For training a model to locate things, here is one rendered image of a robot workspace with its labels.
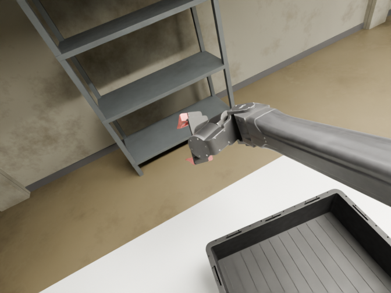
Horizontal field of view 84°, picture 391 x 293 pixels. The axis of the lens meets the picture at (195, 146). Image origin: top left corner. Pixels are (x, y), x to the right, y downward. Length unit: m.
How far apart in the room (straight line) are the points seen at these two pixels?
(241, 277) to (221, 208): 0.32
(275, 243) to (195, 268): 0.30
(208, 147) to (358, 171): 0.25
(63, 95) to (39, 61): 0.32
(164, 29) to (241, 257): 2.07
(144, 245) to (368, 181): 0.84
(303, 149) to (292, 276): 0.45
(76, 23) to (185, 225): 1.84
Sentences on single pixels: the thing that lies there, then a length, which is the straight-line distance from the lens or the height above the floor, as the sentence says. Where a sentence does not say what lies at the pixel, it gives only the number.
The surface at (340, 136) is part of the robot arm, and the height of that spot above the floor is 1.30.
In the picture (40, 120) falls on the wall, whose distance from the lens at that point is 2.54.
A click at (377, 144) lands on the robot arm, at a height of 1.31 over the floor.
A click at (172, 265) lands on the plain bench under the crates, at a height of 0.70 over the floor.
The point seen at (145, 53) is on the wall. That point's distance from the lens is 2.34.
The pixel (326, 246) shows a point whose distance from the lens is 0.74.
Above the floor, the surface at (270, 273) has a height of 0.83.
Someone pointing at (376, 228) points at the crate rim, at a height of 0.93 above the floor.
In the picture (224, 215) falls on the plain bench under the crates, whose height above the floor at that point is 0.70.
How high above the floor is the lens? 1.50
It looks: 42 degrees down
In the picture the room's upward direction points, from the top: 20 degrees counter-clockwise
